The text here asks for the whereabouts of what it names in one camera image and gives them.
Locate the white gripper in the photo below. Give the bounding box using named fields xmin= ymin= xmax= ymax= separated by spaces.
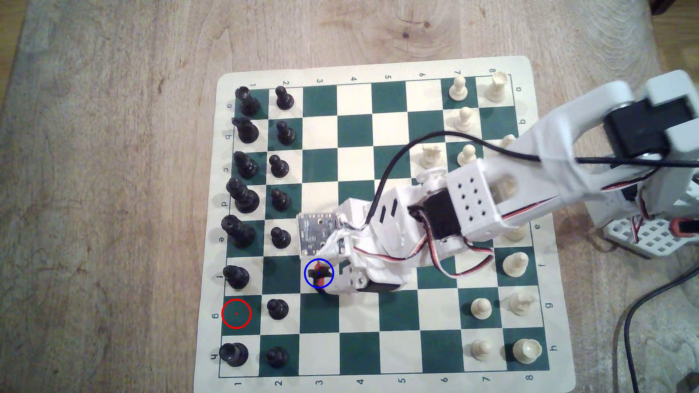
xmin=312 ymin=168 xmax=466 ymax=295

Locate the black knight chess piece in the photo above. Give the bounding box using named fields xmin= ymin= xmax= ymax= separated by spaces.
xmin=232 ymin=116 xmax=260 ymax=144
xmin=309 ymin=262 xmax=334 ymax=286

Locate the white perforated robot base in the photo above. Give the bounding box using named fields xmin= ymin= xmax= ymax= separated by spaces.
xmin=587 ymin=164 xmax=699 ymax=258

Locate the green white chess mat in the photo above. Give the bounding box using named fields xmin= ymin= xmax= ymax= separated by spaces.
xmin=194 ymin=55 xmax=577 ymax=393

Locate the black bishop chess piece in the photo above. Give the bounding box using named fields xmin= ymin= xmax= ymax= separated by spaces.
xmin=233 ymin=151 xmax=258 ymax=180
xmin=223 ymin=265 xmax=250 ymax=290

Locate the black king chess piece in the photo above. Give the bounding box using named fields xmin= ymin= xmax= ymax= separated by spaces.
xmin=221 ymin=214 xmax=256 ymax=249

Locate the black queen chess piece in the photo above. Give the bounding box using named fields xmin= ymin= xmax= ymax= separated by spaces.
xmin=226 ymin=178 xmax=261 ymax=214

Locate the black rook chess piece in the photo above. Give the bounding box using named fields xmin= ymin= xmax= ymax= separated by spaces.
xmin=219 ymin=342 xmax=249 ymax=367
xmin=235 ymin=86 xmax=261 ymax=116

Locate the white bishop chess piece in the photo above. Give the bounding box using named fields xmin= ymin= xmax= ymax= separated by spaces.
xmin=502 ymin=251 xmax=529 ymax=277

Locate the white king chess piece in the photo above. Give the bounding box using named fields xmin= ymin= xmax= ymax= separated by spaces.
xmin=499 ymin=224 xmax=528 ymax=243

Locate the white rook chess piece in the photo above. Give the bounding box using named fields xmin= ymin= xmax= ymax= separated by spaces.
xmin=485 ymin=74 xmax=509 ymax=103
xmin=512 ymin=338 xmax=543 ymax=365

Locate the dark object at table edge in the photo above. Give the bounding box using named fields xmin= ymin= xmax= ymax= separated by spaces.
xmin=650 ymin=0 xmax=699 ymax=16

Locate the camera circuit board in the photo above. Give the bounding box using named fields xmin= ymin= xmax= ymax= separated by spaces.
xmin=296 ymin=212 xmax=344 ymax=258

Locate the red white black servo wire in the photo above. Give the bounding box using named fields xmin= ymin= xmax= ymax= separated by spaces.
xmin=349 ymin=205 xmax=496 ymax=280
xmin=499 ymin=175 xmax=699 ymax=246

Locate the black camera cable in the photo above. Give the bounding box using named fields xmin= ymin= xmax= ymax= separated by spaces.
xmin=369 ymin=131 xmax=699 ymax=225

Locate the black cable on table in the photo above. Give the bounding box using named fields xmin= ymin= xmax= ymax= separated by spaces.
xmin=624 ymin=270 xmax=699 ymax=393

